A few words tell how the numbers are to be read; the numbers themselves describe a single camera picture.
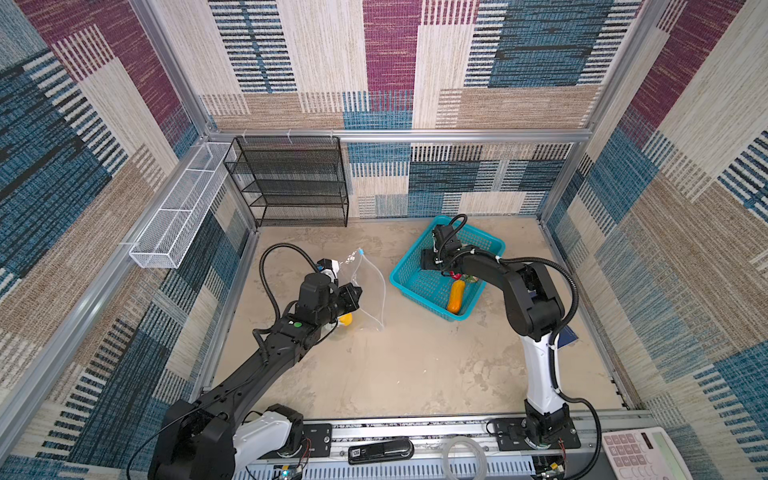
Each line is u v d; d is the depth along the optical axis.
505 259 0.64
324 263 0.74
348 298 0.71
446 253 0.83
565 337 0.90
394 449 0.68
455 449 0.73
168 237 0.92
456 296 0.94
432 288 1.02
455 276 1.02
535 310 0.58
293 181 1.11
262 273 0.67
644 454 0.70
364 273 0.83
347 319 0.90
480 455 0.72
